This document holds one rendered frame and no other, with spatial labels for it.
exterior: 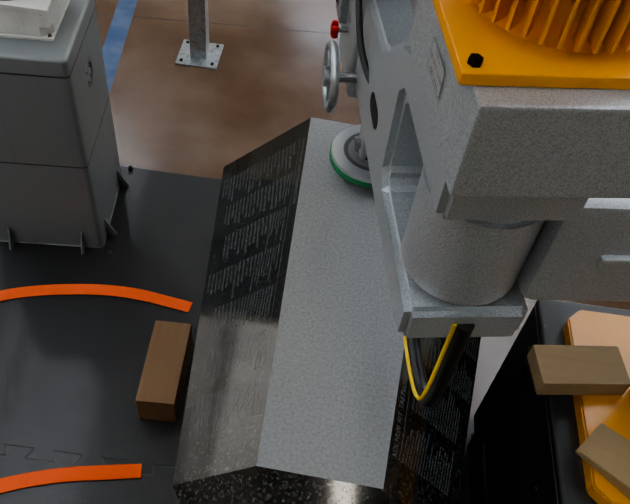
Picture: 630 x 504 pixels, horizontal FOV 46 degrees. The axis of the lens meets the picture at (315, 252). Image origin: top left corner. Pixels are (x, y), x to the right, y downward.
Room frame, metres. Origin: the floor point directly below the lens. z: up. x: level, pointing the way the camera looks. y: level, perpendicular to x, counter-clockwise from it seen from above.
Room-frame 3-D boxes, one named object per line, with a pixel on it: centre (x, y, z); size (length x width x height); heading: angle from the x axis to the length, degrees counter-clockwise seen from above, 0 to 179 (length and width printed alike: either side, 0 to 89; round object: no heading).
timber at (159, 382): (1.19, 0.42, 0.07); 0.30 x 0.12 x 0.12; 2
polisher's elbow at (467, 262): (0.78, -0.23, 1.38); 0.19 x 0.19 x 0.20
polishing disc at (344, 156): (1.43, -0.11, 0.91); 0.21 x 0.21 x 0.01
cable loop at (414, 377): (0.78, -0.23, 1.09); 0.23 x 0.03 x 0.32; 11
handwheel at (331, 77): (1.29, -0.01, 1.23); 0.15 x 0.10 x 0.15; 11
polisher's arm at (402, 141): (1.04, -0.17, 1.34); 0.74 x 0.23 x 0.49; 11
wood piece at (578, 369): (0.93, -0.62, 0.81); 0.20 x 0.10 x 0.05; 98
